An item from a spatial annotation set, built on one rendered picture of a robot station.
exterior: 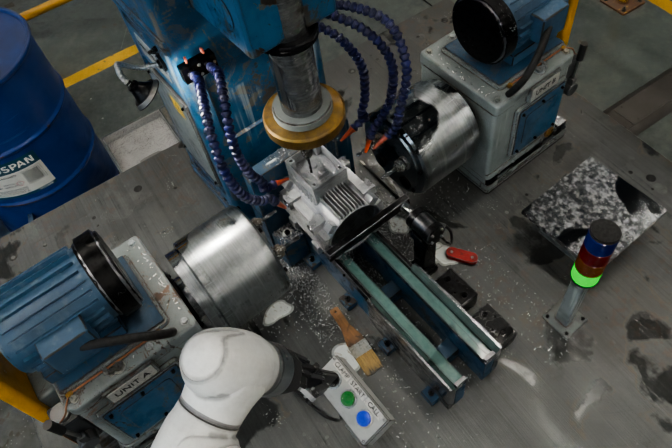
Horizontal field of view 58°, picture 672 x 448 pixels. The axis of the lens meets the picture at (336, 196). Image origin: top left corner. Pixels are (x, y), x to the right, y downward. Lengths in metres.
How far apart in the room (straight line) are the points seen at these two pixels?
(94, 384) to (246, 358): 0.49
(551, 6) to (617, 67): 1.89
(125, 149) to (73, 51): 1.40
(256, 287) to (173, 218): 0.61
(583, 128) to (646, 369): 0.76
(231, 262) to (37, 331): 0.40
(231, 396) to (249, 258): 0.50
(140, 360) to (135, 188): 0.84
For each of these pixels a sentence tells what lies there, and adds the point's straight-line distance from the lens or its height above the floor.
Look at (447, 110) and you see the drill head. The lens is 1.55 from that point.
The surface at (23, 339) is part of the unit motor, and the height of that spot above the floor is 1.33.
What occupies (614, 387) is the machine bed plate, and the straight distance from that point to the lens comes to 1.63.
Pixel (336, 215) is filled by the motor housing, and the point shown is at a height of 1.10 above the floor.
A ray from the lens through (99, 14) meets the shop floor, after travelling 4.26.
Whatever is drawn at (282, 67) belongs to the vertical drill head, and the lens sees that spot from 1.19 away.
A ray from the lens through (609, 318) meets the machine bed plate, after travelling 1.70.
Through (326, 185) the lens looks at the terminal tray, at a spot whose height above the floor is 1.13.
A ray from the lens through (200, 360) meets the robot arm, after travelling 0.89.
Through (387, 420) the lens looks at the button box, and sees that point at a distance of 1.26.
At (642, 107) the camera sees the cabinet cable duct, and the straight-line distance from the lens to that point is 3.25.
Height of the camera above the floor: 2.29
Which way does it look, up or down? 54 degrees down
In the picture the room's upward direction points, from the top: 11 degrees counter-clockwise
